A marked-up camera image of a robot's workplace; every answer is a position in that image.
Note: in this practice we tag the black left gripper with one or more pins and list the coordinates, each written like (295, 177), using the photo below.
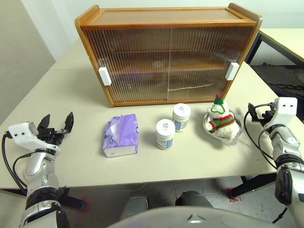
(51, 135)

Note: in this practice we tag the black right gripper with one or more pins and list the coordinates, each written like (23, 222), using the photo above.
(269, 114)

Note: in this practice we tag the white plush snowman toy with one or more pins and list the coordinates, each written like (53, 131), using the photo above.
(224, 123)

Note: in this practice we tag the purple tissue pack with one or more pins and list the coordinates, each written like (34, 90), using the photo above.
(124, 135)

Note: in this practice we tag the white jar with blue label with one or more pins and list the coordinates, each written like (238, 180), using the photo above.
(181, 118)
(165, 135)

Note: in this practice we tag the ribbed clear sliding door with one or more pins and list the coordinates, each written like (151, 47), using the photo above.
(209, 47)
(133, 52)

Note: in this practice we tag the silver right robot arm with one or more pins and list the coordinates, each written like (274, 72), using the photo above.
(285, 142)

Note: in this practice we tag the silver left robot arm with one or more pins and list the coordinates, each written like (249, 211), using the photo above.
(35, 166)

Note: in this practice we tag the wooden cabinet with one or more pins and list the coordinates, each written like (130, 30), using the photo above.
(166, 16)

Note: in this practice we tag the steel bowl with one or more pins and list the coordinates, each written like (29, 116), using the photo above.
(229, 142)

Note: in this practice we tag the black table leg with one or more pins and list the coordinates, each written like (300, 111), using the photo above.
(254, 185)
(73, 202)

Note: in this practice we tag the red floor tape mark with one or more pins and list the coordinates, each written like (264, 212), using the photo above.
(234, 196)
(86, 205)

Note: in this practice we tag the dark grey rounded shape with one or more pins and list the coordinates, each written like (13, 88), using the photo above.
(135, 206)
(194, 199)

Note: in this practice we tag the grey robot torso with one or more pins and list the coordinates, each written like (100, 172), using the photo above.
(190, 218)

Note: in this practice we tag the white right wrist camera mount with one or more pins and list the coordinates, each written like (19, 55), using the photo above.
(286, 107)

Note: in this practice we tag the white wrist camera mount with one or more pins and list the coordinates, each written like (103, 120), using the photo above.
(23, 137)
(286, 107)

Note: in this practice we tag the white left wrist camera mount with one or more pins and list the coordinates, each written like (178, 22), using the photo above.
(23, 137)

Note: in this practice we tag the beige table with black frame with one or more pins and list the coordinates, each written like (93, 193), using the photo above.
(282, 38)

